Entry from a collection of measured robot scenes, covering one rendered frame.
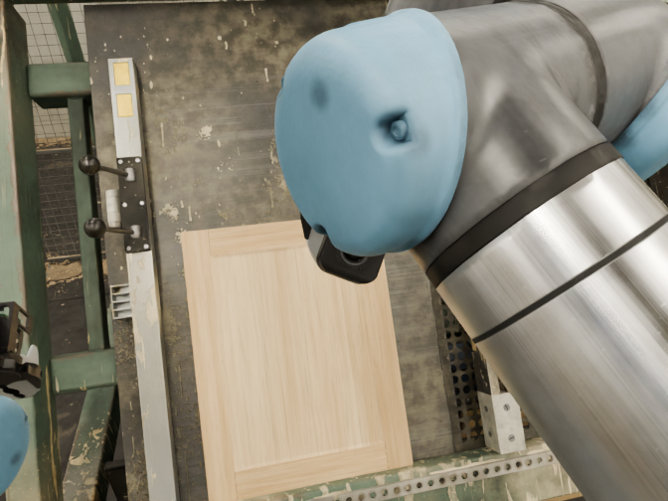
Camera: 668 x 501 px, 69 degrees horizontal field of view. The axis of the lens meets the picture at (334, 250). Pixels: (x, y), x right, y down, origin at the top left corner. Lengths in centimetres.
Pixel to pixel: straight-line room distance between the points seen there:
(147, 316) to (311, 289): 34
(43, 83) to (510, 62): 121
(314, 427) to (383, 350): 22
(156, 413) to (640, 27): 100
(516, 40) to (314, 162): 8
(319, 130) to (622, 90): 13
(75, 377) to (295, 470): 50
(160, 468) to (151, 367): 20
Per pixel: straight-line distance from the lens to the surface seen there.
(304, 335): 108
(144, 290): 107
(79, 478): 141
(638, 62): 25
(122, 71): 120
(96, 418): 150
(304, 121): 16
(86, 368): 119
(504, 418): 118
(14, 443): 42
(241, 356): 108
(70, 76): 131
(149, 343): 107
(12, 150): 119
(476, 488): 121
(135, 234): 107
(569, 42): 21
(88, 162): 101
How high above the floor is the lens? 187
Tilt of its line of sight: 33 degrees down
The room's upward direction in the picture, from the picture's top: straight up
